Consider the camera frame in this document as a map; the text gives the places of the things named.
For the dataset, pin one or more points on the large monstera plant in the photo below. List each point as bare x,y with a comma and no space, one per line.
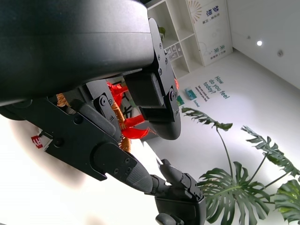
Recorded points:
234,187

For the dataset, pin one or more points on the round ceiling spotlight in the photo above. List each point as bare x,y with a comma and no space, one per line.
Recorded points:
259,43

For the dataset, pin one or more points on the small green shelf plant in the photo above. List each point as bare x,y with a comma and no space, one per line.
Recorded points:
162,31

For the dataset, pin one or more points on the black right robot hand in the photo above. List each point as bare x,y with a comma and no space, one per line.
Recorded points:
180,208

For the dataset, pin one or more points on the white wall poster panel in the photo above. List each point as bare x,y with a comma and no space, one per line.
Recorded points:
213,28

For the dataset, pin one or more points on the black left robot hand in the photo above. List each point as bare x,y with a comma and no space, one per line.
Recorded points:
70,47

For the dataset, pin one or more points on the red white hang tag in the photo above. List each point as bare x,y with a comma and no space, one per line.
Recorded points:
37,142

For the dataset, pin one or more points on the white cube shelf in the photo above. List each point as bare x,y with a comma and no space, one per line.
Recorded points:
185,44

